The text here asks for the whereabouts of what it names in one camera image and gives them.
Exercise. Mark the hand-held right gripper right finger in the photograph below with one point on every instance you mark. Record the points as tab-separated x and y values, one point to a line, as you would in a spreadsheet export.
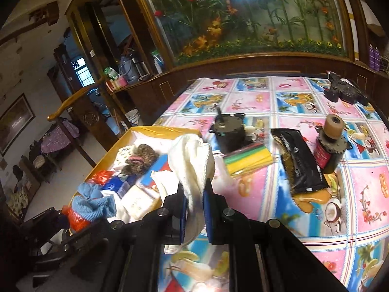
208	216

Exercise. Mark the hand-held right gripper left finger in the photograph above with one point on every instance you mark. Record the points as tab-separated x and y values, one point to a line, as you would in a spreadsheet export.
182	219

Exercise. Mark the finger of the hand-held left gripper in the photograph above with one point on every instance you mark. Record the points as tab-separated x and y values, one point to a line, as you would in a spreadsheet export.
45	219

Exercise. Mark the white towel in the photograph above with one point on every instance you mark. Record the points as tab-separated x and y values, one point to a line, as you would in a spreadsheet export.
188	164

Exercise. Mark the white foam box yellow tape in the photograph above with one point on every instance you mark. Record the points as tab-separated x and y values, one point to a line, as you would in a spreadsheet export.
146	132

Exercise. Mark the orange plastic bag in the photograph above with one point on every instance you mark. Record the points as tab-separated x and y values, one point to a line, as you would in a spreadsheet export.
76	219

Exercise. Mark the plain white tissue pack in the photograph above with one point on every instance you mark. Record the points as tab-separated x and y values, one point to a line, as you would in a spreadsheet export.
138	203

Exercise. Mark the blue towel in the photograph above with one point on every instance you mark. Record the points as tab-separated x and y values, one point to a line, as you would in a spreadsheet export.
94	204

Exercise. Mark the red and blue box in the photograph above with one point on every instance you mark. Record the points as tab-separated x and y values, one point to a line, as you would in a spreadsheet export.
161	165

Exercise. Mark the pack of coloured sticks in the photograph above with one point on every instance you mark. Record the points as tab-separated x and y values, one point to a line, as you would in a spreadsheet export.
247	160

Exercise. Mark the red plastic bag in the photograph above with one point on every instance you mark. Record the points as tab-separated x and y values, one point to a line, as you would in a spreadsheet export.
101	177

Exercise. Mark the blue white tissue pack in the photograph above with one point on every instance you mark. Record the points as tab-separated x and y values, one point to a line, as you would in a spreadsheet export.
118	186

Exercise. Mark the brown fuzzy hat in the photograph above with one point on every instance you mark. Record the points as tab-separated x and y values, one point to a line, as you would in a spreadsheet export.
141	157

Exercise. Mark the black round container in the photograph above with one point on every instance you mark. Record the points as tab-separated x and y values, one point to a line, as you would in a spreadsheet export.
229	134

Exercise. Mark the table with purple cloth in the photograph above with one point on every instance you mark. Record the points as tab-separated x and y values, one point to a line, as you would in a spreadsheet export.
57	134

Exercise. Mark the framed picture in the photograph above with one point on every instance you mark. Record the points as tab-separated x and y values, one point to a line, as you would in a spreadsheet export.
15	122

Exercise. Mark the black foil packet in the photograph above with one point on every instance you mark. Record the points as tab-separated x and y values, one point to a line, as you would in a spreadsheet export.
301	165

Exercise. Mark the white bucket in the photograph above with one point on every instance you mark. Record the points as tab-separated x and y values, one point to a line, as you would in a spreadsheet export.
132	117

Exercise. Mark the wooden chair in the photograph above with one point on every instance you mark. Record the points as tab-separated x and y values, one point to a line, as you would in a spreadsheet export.
71	100

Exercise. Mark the printed pink tablecloth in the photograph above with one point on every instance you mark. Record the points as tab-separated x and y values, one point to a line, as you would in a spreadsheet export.
273	103

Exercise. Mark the black geared cylinder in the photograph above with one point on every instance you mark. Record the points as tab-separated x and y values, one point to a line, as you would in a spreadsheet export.
326	155

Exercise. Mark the pink box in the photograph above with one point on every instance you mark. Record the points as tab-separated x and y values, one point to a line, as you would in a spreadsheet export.
118	84

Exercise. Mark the brown tape roll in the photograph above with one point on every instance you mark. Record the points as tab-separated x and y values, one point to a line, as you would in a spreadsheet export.
334	126

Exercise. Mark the white plastic bottle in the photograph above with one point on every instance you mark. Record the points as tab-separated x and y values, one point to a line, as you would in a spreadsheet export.
157	64

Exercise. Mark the steel kettle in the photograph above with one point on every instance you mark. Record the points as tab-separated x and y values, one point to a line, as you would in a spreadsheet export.
141	67

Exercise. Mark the green white bag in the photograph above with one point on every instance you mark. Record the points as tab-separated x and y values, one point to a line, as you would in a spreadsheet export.
111	73

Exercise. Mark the blue thermos jug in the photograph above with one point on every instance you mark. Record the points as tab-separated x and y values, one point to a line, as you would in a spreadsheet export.
127	67

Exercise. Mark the purple bottle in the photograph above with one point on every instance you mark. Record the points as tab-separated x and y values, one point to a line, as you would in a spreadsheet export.
371	57
377	58

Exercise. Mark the white roll yellow bands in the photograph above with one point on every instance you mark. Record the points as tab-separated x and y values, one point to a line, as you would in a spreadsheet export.
349	12

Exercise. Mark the floral wall panel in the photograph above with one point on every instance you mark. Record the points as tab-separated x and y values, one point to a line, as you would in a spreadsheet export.
243	15

